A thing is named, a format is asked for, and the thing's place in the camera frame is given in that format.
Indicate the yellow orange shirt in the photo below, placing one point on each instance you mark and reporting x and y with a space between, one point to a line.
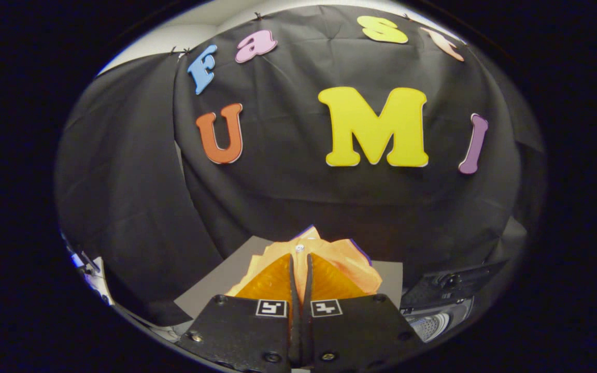
345 264

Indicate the grey cabinet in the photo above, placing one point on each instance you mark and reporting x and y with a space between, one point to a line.
215 282

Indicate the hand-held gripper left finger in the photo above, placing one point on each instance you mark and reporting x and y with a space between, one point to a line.
241 336

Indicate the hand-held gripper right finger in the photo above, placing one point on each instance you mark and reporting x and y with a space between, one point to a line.
360 331

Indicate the black backdrop cloth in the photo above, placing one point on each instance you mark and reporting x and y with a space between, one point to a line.
288 202

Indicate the blue and white object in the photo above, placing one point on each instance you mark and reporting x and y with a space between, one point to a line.
88 269

